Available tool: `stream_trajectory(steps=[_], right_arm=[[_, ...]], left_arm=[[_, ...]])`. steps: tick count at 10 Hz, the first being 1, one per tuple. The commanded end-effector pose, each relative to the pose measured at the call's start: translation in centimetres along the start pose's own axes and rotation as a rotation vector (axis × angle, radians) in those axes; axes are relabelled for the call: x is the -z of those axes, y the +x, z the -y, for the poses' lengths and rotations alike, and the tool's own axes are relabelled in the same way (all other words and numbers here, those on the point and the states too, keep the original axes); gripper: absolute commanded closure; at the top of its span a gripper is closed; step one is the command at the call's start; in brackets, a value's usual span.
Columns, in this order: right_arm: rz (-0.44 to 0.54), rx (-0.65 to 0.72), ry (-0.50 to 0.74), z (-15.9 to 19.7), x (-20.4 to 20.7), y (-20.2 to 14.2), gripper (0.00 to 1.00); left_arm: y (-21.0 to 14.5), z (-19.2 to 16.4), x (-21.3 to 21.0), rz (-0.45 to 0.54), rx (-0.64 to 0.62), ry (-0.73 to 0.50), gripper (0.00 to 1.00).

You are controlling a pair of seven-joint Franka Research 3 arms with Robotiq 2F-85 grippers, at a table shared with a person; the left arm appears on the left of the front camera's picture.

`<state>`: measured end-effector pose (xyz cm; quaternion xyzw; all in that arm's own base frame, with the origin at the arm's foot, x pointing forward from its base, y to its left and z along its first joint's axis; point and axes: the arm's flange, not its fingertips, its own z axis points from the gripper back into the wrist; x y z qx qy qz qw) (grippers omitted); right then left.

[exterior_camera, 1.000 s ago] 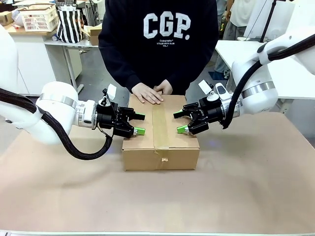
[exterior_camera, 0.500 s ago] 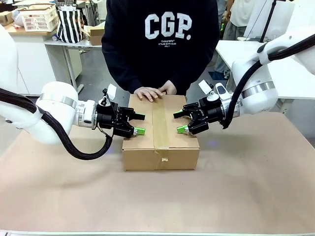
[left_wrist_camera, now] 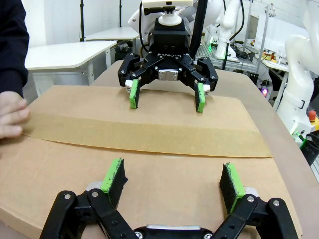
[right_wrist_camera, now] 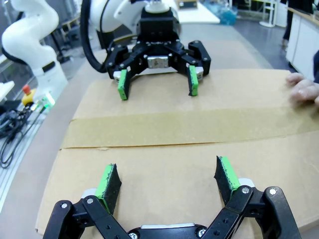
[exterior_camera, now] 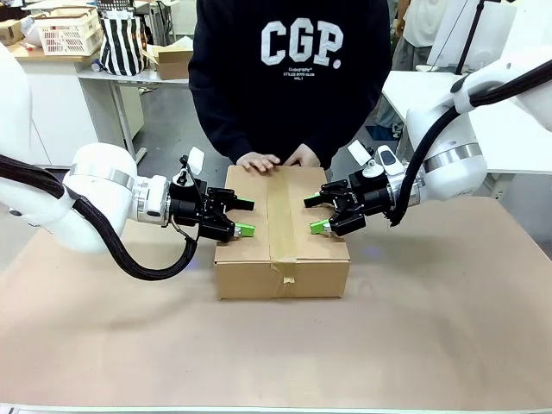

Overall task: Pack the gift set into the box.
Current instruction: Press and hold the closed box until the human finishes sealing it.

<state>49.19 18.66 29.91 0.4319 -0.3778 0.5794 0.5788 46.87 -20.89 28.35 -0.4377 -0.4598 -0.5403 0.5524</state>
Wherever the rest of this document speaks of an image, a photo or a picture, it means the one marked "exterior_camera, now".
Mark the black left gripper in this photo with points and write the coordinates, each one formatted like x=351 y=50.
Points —
x=190 y=207

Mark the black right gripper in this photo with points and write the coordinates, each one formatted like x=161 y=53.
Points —
x=371 y=196

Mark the brown cardboard box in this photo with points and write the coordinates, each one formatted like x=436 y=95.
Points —
x=246 y=276

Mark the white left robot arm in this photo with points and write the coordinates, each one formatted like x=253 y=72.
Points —
x=95 y=194

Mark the small open cardboard box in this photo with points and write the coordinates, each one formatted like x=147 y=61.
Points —
x=174 y=64

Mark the person's right hand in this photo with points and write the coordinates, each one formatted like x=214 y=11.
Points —
x=259 y=162

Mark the person's left hand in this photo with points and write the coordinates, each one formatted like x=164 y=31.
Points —
x=307 y=155

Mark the brown packing tape strip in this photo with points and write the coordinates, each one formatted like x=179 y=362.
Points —
x=281 y=224

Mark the person in black sweatshirt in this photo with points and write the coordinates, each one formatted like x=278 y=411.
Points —
x=284 y=99

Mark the white folding table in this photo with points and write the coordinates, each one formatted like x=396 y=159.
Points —
x=129 y=77

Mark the black white striped bag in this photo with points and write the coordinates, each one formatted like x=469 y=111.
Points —
x=123 y=47

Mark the wooden top white cabinet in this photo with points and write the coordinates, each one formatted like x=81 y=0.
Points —
x=60 y=108

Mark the person in white shirt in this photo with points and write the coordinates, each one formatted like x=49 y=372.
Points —
x=416 y=26

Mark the white board panel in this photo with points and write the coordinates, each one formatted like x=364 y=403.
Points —
x=453 y=30

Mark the black stand pole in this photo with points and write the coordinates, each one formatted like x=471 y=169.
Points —
x=471 y=34

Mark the white plastic crate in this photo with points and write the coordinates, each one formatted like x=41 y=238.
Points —
x=69 y=36

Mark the small brown cardboard carton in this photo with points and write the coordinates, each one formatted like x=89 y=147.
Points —
x=8 y=33

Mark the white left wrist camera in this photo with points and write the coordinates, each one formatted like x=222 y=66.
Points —
x=190 y=166

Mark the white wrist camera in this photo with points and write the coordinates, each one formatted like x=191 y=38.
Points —
x=190 y=166
x=384 y=159

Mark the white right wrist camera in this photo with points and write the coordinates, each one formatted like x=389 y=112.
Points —
x=384 y=159

